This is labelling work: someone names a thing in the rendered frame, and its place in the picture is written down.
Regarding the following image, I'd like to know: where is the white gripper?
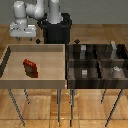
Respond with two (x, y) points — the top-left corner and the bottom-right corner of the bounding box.
(8, 21), (38, 42)

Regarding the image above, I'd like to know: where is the dark wooden compartment bin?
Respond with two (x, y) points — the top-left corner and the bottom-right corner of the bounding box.
(65, 42), (128, 90)

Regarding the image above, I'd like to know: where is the light wooden bin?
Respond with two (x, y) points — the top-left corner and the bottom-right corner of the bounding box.
(0, 43), (67, 90)

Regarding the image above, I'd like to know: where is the thin metal table leg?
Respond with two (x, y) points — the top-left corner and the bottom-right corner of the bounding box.
(105, 88), (124, 128)
(69, 88), (75, 127)
(100, 88), (108, 105)
(56, 88), (62, 123)
(22, 88), (31, 105)
(6, 88), (26, 127)

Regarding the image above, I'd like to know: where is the tall grey block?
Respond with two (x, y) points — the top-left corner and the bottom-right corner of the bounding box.
(79, 45), (87, 60)

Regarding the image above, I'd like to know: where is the small grey cube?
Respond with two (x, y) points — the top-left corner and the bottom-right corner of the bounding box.
(81, 69), (89, 79)

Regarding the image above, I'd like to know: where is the tall grey bottle shape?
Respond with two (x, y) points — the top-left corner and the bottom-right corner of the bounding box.
(110, 40), (118, 60)

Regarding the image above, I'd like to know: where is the small grey can shape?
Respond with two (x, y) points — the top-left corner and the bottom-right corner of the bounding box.
(112, 65), (122, 78)

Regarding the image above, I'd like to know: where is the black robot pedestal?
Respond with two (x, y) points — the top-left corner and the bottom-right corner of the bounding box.
(37, 12), (73, 45)

